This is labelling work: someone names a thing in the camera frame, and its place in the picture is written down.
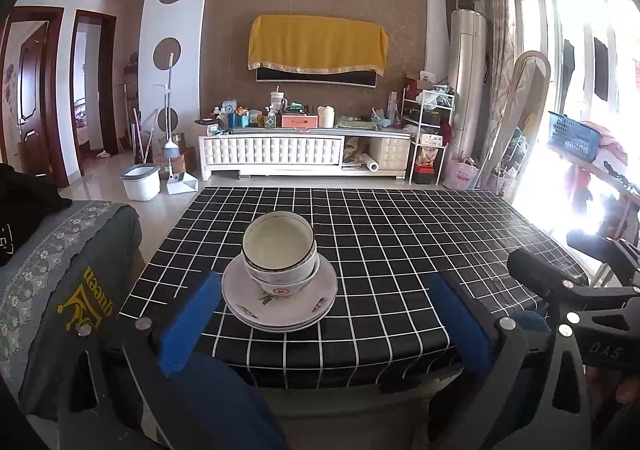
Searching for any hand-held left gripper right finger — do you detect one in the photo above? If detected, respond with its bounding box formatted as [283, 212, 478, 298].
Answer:
[425, 272, 593, 450]

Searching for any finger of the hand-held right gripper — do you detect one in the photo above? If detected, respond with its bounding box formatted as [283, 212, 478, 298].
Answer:
[506, 248, 640, 326]
[566, 230, 640, 277]

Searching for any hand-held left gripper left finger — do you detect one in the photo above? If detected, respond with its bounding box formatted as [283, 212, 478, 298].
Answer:
[57, 270, 224, 450]

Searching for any white plate with plant print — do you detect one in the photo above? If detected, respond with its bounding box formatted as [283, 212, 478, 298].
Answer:
[221, 255, 338, 326]

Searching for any pink flower plate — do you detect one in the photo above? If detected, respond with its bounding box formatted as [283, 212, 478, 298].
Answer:
[227, 302, 333, 334]

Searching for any white bowl with red print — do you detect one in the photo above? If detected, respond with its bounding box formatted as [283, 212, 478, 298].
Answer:
[247, 265, 321, 297]

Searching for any plain cream bowl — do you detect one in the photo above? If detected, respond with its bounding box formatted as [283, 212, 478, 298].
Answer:
[244, 255, 320, 283]

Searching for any blue patterned bowl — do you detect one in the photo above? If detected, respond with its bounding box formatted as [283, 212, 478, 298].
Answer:
[242, 211, 318, 276]

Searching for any person's right hand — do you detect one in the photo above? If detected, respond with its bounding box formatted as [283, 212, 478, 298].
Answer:
[585, 364, 640, 413]

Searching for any person's right leg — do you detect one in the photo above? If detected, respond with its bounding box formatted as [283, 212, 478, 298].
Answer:
[515, 312, 551, 348]

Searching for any person's leg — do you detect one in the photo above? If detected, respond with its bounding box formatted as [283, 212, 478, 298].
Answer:
[515, 312, 551, 348]
[165, 355, 288, 450]

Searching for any person's left leg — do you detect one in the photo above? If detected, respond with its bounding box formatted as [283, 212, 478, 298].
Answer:
[165, 355, 288, 450]

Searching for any black checkered tablecloth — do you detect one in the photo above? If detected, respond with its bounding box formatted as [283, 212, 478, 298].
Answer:
[116, 186, 590, 390]

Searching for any pink cloth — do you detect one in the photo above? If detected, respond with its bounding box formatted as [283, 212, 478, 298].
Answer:
[582, 120, 628, 166]

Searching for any pink bag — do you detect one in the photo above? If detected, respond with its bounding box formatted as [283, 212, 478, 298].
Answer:
[443, 156, 482, 191]

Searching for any blue plastic basket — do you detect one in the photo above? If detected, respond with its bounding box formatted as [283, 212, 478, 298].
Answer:
[547, 111, 601, 163]

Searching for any white dustpan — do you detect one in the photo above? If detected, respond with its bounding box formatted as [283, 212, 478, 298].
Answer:
[166, 172, 199, 196]

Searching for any grey embroidered sofa cover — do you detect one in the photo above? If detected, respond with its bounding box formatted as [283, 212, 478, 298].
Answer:
[0, 200, 143, 423]

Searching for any white mop bucket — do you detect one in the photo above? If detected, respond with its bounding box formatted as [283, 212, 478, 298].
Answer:
[119, 163, 162, 202]

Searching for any black hanging garment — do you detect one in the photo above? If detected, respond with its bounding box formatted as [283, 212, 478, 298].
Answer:
[592, 37, 610, 101]
[560, 39, 576, 101]

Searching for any grey broom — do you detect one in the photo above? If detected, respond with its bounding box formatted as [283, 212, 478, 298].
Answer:
[160, 136, 182, 181]

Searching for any white metal shelf rack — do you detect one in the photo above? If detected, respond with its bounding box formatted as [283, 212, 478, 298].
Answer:
[407, 90, 457, 186]

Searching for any white tufted TV cabinet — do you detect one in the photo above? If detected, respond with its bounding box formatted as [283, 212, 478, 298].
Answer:
[198, 126, 413, 182]

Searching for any silver standing air conditioner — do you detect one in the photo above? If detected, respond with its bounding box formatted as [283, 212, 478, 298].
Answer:
[446, 9, 488, 161]

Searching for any black cloth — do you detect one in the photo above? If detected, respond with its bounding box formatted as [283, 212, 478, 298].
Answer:
[0, 162, 73, 266]

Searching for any patterned curtain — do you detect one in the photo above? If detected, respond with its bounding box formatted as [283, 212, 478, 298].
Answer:
[482, 0, 518, 176]

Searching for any white floor mop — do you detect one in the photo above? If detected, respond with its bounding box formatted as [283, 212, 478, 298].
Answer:
[154, 52, 176, 166]

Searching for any black television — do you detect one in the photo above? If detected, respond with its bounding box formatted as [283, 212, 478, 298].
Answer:
[256, 65, 377, 88]

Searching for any dark wooden door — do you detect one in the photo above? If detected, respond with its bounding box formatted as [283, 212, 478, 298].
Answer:
[0, 6, 71, 188]

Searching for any yellow cloth cover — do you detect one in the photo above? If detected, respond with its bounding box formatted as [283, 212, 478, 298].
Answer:
[248, 14, 390, 77]

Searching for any leaning wooden frame board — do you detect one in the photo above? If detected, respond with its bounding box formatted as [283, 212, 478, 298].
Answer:
[477, 50, 551, 196]

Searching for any wooden handled mop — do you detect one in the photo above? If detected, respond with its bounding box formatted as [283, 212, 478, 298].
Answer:
[122, 80, 158, 166]

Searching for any dark wooden door frame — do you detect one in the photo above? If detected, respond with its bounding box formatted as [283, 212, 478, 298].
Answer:
[69, 10, 121, 158]

